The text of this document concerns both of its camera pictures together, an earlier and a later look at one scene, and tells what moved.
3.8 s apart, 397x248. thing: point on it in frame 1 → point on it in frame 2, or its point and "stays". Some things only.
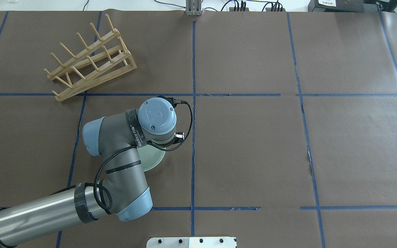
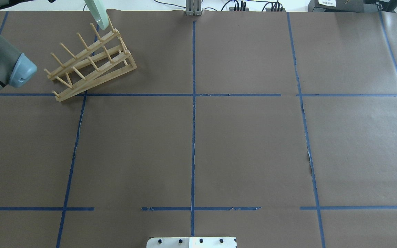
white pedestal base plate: [191, 242] stays
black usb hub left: [232, 9] stays
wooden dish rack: [107, 59] stays
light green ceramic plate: [150, 156] → [99, 12]
